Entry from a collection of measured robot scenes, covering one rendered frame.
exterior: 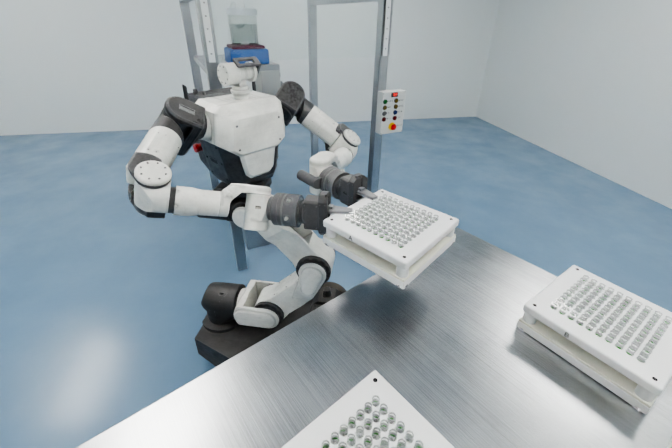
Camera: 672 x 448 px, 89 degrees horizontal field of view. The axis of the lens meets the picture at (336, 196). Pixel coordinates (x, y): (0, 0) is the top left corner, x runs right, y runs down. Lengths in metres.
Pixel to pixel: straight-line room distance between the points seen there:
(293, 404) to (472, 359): 0.38
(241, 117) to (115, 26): 4.48
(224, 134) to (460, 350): 0.87
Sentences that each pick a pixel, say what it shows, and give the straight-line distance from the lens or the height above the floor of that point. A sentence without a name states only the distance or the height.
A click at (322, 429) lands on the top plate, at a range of 0.64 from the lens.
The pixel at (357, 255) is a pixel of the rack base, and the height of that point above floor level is 0.97.
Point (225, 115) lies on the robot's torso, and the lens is 1.12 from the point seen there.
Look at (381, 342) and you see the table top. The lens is 0.82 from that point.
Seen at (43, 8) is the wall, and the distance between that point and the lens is 5.81.
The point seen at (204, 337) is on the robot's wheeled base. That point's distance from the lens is 1.78.
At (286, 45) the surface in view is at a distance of 1.91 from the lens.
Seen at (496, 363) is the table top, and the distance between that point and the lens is 0.86.
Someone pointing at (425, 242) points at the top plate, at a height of 1.01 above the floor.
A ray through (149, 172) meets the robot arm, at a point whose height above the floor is 1.14.
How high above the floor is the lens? 1.46
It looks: 28 degrees down
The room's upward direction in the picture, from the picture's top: 1 degrees clockwise
